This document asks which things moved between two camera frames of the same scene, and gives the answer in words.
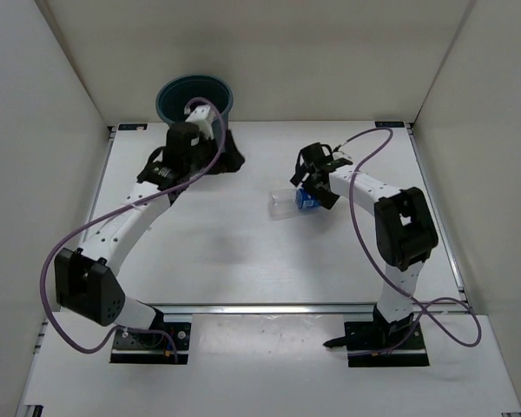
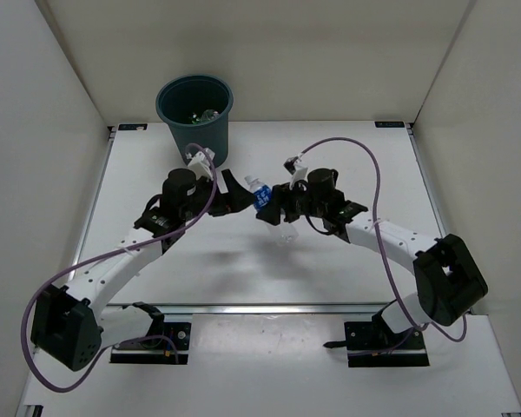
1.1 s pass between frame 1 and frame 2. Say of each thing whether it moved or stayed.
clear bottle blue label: moved
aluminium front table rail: stayed
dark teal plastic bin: stayed
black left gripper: moved
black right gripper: moved
